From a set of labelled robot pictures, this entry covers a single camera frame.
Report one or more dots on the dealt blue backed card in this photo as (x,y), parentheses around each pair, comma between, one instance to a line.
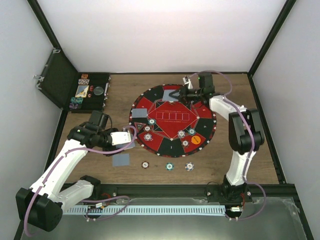
(121,160)

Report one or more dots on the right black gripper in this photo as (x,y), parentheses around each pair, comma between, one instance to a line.
(183,94)

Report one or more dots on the triangular all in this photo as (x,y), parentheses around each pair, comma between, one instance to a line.
(140,127)

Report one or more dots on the blue 10 chips seat ten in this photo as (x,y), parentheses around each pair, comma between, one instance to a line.
(181,134)

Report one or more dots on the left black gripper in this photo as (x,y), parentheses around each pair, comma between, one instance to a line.
(110,154)

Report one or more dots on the clear round dealer button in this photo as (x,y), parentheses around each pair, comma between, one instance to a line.
(98,90)

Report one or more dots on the blue 10 chips seat two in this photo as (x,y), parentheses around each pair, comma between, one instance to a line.
(148,137)

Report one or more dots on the black poker chip case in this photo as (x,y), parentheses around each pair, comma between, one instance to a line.
(59,81)

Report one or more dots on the orange big blind button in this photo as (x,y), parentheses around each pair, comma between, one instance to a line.
(196,140)

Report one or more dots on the light blue slotted cable duct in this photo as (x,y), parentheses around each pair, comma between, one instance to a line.
(150,210)

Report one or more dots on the chips in case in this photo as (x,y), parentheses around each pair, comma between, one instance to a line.
(76,102)

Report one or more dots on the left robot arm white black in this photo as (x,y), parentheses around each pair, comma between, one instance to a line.
(42,205)

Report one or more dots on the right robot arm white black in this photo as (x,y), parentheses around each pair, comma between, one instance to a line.
(245,131)

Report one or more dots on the teal chip stack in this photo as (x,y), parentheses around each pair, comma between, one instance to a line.
(169,166)

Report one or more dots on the brown 100 chip stack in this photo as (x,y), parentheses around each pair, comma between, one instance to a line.
(145,164)

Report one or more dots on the purple chip stack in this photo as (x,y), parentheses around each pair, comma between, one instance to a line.
(189,166)

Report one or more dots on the card deck in case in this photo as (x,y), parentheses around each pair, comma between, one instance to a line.
(82,91)

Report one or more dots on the round red black poker mat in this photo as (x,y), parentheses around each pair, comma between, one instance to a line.
(171,118)

